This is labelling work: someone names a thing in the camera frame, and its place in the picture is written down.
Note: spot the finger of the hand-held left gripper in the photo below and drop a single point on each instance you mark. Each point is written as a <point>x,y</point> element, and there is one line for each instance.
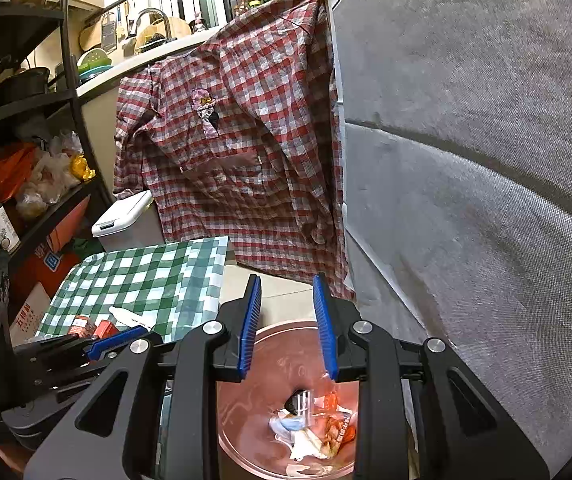
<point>51,349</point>
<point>116,342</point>

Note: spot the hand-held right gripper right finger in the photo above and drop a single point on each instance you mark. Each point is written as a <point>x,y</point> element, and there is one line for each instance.
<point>326,332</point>

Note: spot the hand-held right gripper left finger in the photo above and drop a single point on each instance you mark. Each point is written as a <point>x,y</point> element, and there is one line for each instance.
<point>248,332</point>

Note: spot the white carton with red print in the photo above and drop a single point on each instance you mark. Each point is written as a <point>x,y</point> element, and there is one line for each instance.
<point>105,329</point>

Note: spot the white tube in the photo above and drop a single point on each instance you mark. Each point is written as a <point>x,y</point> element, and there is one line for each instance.
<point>131,317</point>

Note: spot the red plastic bag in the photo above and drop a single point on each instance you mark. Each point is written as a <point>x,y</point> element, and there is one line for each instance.
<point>332,400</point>

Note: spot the clear plastic wrapper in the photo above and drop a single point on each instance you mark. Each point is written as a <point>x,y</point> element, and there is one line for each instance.
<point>306,400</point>

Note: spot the pink plastic bucket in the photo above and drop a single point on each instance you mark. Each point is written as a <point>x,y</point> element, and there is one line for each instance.
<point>256,410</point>

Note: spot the orange snack bag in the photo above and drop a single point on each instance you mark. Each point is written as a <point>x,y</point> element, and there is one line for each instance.
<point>341,427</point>

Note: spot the blue face mask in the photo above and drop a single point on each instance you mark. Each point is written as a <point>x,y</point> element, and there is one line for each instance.
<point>286,425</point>

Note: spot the white paper wrapper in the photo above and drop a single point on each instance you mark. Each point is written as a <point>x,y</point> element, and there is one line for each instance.
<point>306,447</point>

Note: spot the green checked tablecloth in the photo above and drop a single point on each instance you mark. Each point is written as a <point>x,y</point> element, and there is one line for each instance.
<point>156,280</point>

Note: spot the red cardboard box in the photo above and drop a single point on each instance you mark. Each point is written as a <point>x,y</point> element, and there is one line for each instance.
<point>53,260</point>

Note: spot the labelled jar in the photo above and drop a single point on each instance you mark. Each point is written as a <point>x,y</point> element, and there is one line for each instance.
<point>3,230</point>

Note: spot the white lidded bin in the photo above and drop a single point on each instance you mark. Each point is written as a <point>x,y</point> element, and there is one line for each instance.
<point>126,220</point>

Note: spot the orange plastic bag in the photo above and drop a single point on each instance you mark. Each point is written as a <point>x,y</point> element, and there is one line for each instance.
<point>8,170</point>

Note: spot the clear bags of food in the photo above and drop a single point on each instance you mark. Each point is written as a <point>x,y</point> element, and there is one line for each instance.
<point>46,175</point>

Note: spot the yellow bag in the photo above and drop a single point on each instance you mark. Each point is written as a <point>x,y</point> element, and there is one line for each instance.
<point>82,167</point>

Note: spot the red plaid shirt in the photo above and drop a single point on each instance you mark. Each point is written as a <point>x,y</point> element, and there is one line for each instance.
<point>246,150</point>

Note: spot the black shelf rack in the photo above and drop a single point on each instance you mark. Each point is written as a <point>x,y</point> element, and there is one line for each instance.
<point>73,125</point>

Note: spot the grey fabric cover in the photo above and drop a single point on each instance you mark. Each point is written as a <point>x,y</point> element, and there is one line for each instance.
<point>466,185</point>

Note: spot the black pot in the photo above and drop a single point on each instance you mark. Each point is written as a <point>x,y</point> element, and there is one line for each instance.
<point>23,85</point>

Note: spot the green bowls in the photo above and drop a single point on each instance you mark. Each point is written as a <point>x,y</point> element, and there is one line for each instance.
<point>93,65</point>

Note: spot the wooden cutting board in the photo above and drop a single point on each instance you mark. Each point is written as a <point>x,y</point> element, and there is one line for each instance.
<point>96,35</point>

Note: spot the metal faucet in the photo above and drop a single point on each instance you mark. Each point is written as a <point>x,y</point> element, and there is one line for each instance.
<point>153,17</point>

